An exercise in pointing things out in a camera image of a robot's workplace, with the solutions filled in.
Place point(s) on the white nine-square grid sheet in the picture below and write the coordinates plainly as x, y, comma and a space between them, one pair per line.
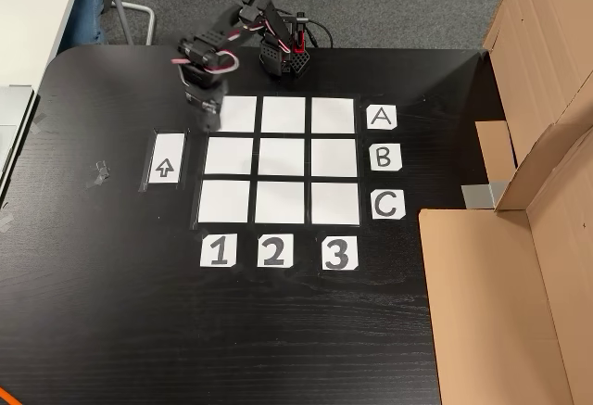
280, 160

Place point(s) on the white arrow paper sheet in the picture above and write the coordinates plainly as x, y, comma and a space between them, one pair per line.
164, 159

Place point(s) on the grey metal desk leg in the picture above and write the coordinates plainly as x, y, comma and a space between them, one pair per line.
134, 11

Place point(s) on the red and black clamp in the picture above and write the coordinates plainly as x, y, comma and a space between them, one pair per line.
300, 34

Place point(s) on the crumpled clear tape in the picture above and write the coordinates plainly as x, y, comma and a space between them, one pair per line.
98, 174

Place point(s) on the person's leg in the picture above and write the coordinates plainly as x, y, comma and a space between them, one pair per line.
96, 2

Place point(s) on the paper sheet number 1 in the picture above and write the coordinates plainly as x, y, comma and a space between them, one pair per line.
218, 250

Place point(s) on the paper sheet number 2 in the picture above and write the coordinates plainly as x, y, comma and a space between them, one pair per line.
275, 250

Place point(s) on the grey tape strip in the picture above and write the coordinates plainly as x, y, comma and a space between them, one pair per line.
39, 122
5, 222

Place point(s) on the paper sheet letter A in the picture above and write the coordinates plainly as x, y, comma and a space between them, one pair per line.
382, 117

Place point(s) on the paper sheet letter B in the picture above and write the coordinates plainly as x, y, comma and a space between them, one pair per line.
385, 157

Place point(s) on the white desk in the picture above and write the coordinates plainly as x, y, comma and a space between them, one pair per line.
32, 11

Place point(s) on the paper sheet number 3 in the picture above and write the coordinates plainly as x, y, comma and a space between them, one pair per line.
339, 253

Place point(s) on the paper sheet letter C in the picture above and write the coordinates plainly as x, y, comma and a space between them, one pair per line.
387, 205

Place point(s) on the grey tape piece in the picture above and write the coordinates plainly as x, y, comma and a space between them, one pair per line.
479, 195

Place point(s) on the brown cardboard panel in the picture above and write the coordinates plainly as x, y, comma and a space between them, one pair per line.
546, 43

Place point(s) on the brown cardboard with flat flap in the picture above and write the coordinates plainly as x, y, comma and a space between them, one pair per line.
500, 312

